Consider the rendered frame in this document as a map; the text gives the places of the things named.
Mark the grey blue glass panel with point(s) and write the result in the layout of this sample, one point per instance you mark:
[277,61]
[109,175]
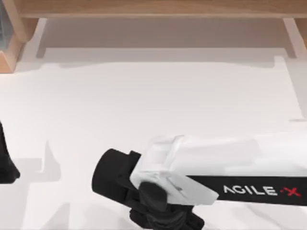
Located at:
[4,26]

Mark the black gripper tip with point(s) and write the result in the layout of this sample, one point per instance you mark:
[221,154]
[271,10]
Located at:
[6,165]

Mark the wooden cupboard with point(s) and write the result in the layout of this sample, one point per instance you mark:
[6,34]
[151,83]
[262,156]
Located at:
[153,8]

